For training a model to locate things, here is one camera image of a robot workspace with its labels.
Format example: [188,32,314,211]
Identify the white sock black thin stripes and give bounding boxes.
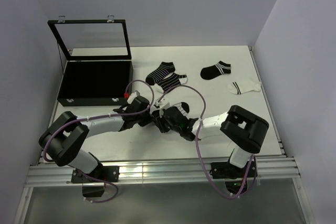
[171,102,190,116]

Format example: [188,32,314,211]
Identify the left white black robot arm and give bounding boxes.
[38,95,151,182]

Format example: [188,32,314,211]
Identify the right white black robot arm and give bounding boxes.
[152,102,269,177]

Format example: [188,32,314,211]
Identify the black white-striped sock white toe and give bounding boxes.
[154,72,188,93]

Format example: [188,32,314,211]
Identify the black sock with purple stripes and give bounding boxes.
[145,61,175,86]

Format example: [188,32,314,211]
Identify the black display case base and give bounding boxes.
[57,61,133,106]

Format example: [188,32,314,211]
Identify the black glass-panel case lid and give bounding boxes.
[47,15,132,61]

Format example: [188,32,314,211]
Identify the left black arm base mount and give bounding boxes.
[71,165,120,203]

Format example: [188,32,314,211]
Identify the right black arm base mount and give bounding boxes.
[209,161,257,195]

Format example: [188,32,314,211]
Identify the aluminium front frame rail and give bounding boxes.
[14,155,307,223]

